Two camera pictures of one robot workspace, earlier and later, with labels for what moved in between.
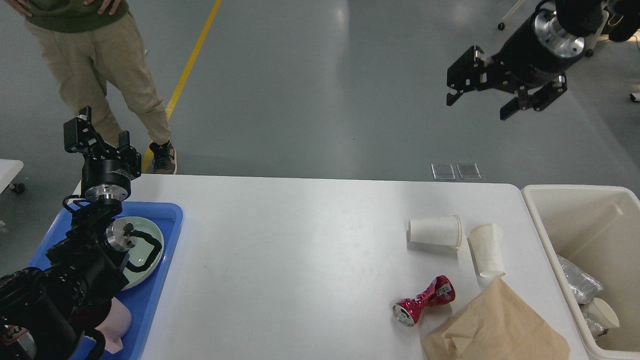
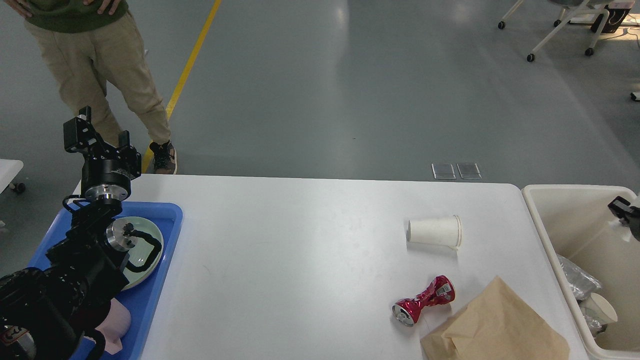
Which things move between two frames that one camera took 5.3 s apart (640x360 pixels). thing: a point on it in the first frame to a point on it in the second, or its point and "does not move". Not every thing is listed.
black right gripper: (540, 54) to (621, 208)
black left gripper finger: (80, 135) does not move
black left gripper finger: (134, 157) does not move
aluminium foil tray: (583, 286) does not move
